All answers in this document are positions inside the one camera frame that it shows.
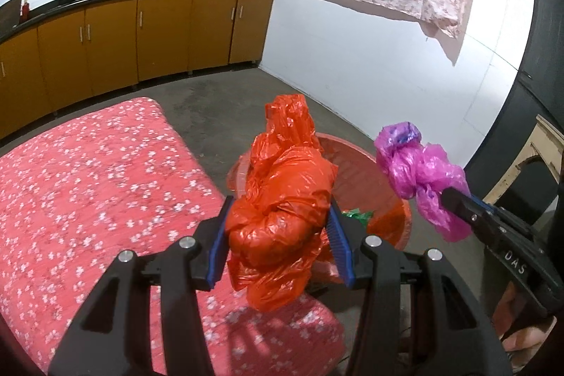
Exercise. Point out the pink plastic bag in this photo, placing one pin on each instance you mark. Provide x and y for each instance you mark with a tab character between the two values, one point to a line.
409	169

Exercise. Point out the person's right forearm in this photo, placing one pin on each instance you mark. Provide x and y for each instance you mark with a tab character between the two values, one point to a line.
524	336

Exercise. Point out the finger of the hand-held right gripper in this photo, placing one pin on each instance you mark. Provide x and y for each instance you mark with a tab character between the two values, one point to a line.
467	208

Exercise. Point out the orange plastic bag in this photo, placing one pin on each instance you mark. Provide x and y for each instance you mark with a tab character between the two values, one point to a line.
282	204

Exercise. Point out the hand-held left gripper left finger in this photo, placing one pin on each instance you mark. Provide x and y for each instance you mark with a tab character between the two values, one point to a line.
218	244

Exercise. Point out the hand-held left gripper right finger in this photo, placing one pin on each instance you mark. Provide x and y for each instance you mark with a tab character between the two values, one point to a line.
341	244

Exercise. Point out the green plastic bag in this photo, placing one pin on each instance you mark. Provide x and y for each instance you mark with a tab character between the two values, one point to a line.
359	216

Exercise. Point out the red bottle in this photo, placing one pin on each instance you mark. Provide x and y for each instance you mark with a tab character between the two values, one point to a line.
24	11

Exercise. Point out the brown base cabinets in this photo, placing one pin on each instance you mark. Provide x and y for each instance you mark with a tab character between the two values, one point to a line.
163	32

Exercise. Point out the beige wooden furniture piece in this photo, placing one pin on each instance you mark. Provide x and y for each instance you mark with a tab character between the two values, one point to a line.
544	142

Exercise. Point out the brown cutting board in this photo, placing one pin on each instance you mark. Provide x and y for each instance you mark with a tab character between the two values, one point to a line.
9	15

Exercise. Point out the red floral tablecloth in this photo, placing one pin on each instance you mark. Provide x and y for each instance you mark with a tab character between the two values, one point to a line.
88	182

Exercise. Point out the red plastic basket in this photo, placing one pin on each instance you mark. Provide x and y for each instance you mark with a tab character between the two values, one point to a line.
361	182

